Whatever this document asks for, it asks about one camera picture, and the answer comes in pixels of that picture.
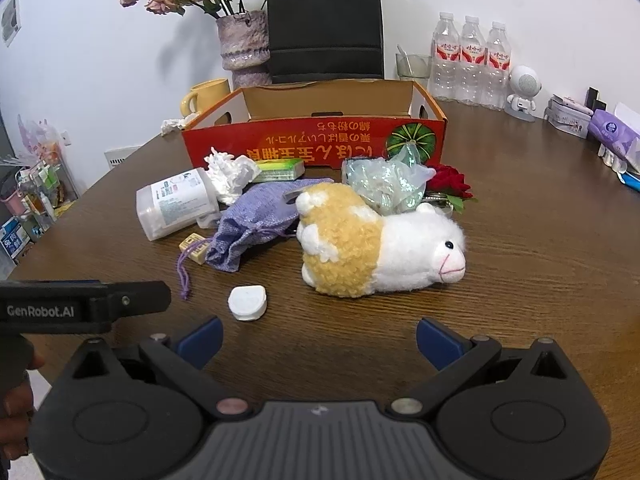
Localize yellow white plush sheep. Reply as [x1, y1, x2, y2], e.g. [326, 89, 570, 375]
[295, 182, 466, 298]

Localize translucent plastic pill jar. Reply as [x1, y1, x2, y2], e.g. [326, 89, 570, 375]
[136, 168, 220, 242]

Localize purple drawstring fabric pouch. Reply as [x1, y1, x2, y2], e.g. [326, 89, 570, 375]
[176, 178, 333, 300]

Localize red artificial rose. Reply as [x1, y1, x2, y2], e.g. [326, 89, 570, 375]
[426, 164, 474, 212]

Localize iridescent plastic bag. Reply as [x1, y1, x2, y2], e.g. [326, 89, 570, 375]
[342, 143, 436, 216]

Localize white tissue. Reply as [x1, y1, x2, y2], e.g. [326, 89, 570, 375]
[204, 148, 262, 206]

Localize green tissue pack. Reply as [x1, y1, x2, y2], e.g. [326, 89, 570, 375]
[253, 158, 305, 183]

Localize person left hand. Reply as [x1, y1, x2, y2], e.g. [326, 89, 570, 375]
[0, 351, 44, 460]

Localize small white round lid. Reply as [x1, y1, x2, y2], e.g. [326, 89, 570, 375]
[228, 285, 267, 322]

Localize small yellow wooden block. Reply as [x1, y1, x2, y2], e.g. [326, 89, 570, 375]
[179, 233, 210, 266]

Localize cluttered shelf rack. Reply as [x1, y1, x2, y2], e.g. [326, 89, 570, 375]
[1, 120, 79, 262]

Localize crumpled white paper by mug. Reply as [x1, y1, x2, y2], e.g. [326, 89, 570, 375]
[160, 113, 198, 136]

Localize red orange cardboard box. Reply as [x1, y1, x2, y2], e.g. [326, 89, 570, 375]
[182, 79, 448, 169]

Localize yellow ceramic mug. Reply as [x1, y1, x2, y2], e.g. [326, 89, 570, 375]
[180, 78, 231, 117]

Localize small patterned tin box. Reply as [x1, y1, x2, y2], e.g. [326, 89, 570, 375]
[544, 94, 593, 139]

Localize middle water bottle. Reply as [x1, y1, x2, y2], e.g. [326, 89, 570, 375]
[457, 15, 486, 105]

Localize water bottle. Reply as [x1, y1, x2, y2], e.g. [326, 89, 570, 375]
[457, 15, 486, 105]
[482, 22, 511, 110]
[430, 12, 460, 101]

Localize purple wet wipes pack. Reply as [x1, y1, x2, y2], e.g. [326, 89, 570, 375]
[588, 110, 639, 165]

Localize white robot figurine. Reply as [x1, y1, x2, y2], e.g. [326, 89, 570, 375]
[503, 65, 542, 122]

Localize clear glass cup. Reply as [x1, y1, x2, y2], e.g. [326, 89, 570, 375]
[395, 46, 432, 88]

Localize left water bottle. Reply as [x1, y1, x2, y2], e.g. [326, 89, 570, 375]
[430, 12, 460, 101]

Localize right water bottle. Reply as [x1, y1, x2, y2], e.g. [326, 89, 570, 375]
[482, 22, 511, 110]

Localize purple ceramic vase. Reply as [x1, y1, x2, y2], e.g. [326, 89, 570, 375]
[217, 10, 271, 89]

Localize black paper shopping bag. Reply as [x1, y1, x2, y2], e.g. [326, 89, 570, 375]
[267, 0, 384, 84]

